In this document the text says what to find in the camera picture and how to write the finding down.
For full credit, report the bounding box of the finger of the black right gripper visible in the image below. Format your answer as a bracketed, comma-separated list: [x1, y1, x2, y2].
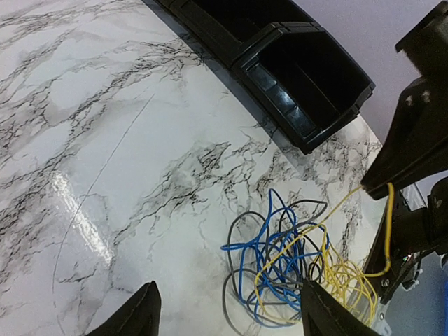
[360, 77, 447, 200]

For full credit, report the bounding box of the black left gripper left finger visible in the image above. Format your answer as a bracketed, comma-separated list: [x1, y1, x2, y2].
[87, 281, 162, 336]

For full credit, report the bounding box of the blue cable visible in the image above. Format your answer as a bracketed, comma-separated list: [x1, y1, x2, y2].
[220, 188, 332, 325]

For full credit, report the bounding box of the black bin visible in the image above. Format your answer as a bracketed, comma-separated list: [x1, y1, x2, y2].
[158, 0, 314, 68]
[231, 22, 375, 154]

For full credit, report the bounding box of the dark grey cable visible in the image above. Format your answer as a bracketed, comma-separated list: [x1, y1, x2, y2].
[222, 199, 330, 326]

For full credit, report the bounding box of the black bin middle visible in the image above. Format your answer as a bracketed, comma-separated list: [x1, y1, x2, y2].
[158, 0, 314, 68]

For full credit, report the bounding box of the black bin near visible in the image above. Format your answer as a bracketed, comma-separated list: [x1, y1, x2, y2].
[231, 22, 375, 154]

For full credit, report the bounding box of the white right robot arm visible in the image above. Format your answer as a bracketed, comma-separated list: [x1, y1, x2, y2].
[361, 1, 447, 305]

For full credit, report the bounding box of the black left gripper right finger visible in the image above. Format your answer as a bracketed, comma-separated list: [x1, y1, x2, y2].
[301, 279, 378, 336]

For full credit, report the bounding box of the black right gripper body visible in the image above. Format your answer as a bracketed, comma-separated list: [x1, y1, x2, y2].
[395, 1, 447, 81]

